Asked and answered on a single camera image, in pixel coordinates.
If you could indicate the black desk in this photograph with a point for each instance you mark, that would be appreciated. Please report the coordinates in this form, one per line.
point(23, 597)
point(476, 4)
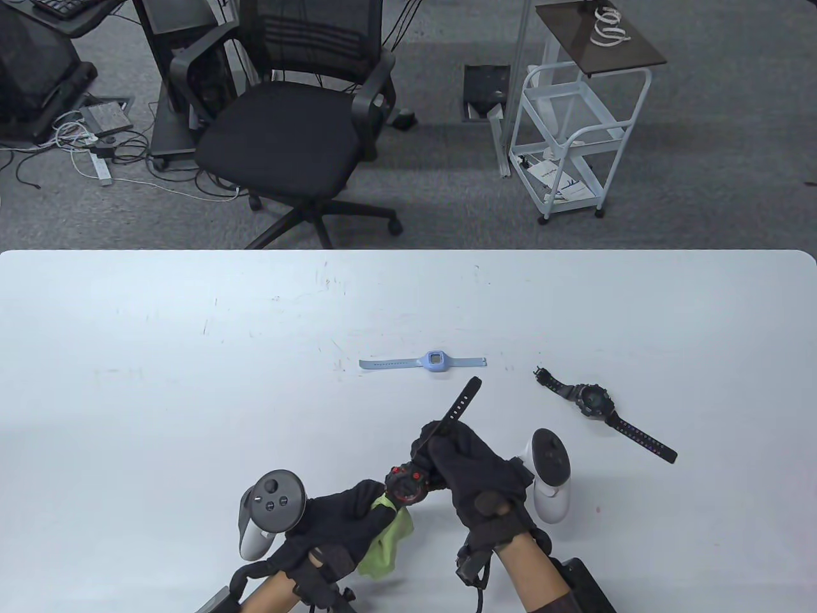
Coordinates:
point(83, 22)

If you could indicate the person's left hand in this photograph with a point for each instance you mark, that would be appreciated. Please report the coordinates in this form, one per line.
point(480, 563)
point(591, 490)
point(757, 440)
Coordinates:
point(332, 523)

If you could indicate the black floor adapter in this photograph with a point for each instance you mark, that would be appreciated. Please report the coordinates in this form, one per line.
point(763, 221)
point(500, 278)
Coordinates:
point(404, 119)

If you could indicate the grey white hand controller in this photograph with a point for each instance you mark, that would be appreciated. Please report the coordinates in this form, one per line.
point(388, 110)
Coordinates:
point(549, 472)
point(271, 498)

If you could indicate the person's right hand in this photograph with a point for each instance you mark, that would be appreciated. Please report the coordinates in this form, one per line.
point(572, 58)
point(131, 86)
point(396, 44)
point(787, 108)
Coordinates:
point(479, 479)

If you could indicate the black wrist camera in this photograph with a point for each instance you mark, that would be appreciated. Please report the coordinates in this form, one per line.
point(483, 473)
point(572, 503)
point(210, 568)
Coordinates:
point(322, 590)
point(473, 565)

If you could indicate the white rolling cart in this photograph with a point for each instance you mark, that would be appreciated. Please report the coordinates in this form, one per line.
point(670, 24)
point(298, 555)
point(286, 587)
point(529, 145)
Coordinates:
point(613, 57)
point(555, 105)

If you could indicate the black mesh office chair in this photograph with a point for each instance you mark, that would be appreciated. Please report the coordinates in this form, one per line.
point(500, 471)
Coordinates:
point(281, 134)

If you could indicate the white power strip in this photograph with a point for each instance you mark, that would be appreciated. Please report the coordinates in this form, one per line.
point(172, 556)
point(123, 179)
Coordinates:
point(101, 169)

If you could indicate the white paper sheet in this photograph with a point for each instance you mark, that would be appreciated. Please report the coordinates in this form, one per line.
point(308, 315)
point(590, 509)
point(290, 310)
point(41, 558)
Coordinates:
point(555, 182)

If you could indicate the light blue watch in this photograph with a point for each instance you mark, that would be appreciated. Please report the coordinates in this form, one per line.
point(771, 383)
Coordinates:
point(435, 361)

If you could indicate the green microfibre cloth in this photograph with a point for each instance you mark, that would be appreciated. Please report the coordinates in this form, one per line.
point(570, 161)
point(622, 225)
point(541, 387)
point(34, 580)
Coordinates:
point(389, 543)

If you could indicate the open black floor box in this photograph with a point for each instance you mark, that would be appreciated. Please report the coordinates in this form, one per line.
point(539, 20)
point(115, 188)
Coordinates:
point(485, 83)

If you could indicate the person's left forearm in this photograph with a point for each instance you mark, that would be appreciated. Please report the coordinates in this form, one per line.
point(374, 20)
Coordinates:
point(268, 594)

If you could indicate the grey floor plate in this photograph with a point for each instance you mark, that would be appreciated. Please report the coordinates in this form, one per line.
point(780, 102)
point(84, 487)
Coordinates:
point(105, 115)

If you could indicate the black machine base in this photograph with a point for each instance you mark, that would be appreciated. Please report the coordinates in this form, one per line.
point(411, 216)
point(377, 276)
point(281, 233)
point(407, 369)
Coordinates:
point(25, 64)

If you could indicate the black rolling computer stand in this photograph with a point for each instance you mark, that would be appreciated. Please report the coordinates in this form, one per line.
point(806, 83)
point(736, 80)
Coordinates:
point(166, 134)

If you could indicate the black keyboard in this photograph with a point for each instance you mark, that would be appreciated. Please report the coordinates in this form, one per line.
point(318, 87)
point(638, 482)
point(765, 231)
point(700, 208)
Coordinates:
point(60, 6)

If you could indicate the person's right forearm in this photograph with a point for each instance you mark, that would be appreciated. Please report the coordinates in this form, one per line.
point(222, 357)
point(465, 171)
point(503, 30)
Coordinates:
point(536, 575)

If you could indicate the black red watch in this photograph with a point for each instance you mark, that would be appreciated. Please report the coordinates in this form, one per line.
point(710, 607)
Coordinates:
point(405, 485)

